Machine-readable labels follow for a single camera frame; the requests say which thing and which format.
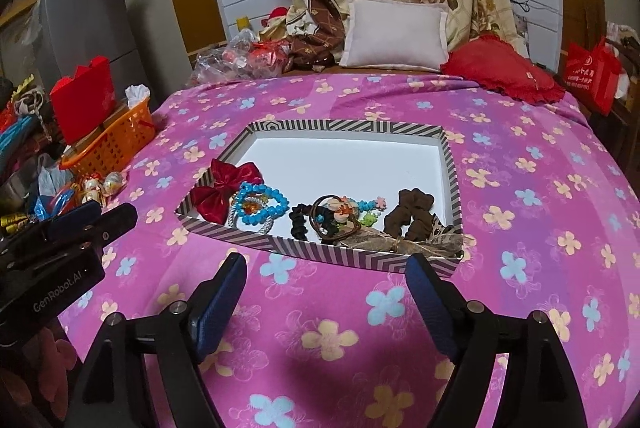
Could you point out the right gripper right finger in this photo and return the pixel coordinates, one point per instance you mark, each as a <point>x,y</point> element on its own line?
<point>539,390</point>

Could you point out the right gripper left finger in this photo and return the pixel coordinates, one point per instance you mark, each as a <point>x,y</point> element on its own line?
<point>113,388</point>

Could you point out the red velvet bow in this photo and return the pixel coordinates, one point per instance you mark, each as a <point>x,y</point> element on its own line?
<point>212,201</point>

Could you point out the black scrunchie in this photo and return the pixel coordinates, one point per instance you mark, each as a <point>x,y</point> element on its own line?
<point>298,217</point>

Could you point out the brown scrunchie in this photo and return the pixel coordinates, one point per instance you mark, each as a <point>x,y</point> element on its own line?
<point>411,218</point>

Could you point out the left hand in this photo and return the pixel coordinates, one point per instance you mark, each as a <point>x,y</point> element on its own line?
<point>56,357</point>

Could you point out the small doll ornaments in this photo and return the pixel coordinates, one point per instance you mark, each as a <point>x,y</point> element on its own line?
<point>100,189</point>

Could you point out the orange plastic basket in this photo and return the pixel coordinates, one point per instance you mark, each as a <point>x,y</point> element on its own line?
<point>112,146</point>

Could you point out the red gift bag left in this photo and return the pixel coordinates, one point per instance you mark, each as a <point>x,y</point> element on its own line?
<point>83,101</point>

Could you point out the white tissue in basket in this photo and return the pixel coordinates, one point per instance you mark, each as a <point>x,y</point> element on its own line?
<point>136,94</point>

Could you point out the striped black white box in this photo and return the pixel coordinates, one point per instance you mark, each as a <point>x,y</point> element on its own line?
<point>308,158</point>

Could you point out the grey refrigerator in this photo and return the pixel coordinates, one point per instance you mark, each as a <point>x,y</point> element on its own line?
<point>73,32</point>

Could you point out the clear plastic bag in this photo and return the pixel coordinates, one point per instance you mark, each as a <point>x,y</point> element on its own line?
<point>245,57</point>

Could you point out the red shopping bag right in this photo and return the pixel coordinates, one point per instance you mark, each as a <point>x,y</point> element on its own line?
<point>591,76</point>

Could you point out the red cushion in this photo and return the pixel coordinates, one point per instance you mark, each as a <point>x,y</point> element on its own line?
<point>496,66</point>

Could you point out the white small pillow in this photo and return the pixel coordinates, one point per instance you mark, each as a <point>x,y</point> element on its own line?
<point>396,34</point>

